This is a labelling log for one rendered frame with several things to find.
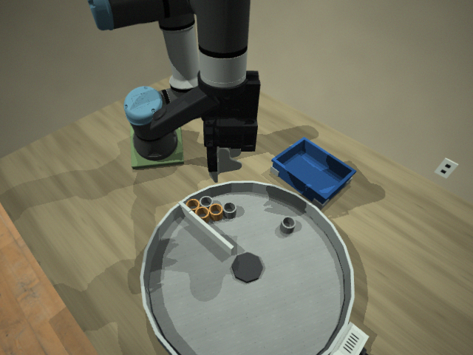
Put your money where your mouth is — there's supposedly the bronze bushing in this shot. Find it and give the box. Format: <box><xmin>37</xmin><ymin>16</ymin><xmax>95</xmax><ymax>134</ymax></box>
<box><xmin>209</xmin><ymin>203</ymin><xmax>222</xmax><ymax>221</ymax></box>
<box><xmin>186</xmin><ymin>199</ymin><xmax>200</xmax><ymax>213</ymax></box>
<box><xmin>195</xmin><ymin>206</ymin><xmax>210</xmax><ymax>223</ymax></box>

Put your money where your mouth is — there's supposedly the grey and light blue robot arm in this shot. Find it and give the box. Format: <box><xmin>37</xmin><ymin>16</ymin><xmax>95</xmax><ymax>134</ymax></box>
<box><xmin>87</xmin><ymin>0</ymin><xmax>251</xmax><ymax>160</ymax></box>

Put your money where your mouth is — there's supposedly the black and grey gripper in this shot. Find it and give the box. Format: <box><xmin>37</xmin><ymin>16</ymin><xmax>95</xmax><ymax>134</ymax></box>
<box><xmin>197</xmin><ymin>71</ymin><xmax>260</xmax><ymax>183</ymax></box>

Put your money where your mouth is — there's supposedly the grey metal bushing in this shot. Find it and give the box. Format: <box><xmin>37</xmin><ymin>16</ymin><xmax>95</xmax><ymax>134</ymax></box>
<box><xmin>200</xmin><ymin>196</ymin><xmax>213</xmax><ymax>210</ymax></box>
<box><xmin>280</xmin><ymin>216</ymin><xmax>296</xmax><ymax>234</ymax></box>
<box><xmin>222</xmin><ymin>202</ymin><xmax>237</xmax><ymax>219</ymax></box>

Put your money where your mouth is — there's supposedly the grey round turntable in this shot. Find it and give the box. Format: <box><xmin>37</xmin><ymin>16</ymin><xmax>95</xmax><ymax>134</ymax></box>
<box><xmin>140</xmin><ymin>180</ymin><xmax>369</xmax><ymax>355</ymax></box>

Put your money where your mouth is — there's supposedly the blue crate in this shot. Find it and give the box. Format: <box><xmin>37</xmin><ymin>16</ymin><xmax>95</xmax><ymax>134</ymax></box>
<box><xmin>270</xmin><ymin>137</ymin><xmax>356</xmax><ymax>210</ymax></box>

